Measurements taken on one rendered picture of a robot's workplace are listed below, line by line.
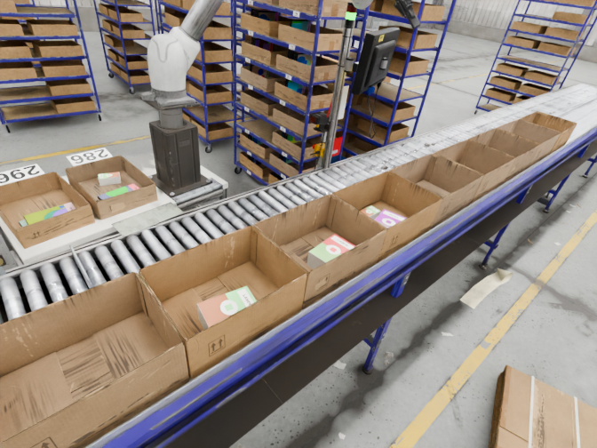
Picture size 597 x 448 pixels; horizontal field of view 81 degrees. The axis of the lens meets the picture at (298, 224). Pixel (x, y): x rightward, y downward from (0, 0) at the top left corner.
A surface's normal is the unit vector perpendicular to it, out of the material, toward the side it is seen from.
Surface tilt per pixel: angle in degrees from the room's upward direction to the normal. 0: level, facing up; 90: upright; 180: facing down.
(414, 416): 0
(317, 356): 0
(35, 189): 88
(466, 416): 0
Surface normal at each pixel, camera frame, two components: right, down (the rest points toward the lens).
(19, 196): 0.75, 0.43
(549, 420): 0.11, -0.80
